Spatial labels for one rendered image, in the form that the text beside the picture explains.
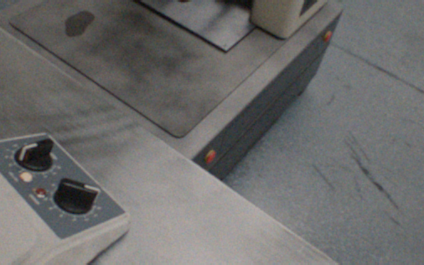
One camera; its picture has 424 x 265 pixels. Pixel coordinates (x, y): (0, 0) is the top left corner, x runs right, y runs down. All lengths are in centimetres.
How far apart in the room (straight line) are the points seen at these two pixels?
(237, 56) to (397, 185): 69
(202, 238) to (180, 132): 58
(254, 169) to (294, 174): 13
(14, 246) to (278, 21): 102
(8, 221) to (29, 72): 26
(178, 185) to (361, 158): 116
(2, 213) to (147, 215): 14
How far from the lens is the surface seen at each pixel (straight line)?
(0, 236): 34
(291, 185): 141
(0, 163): 41
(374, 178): 154
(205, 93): 108
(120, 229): 40
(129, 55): 116
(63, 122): 51
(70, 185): 38
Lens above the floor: 113
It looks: 50 degrees down
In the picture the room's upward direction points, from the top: 11 degrees clockwise
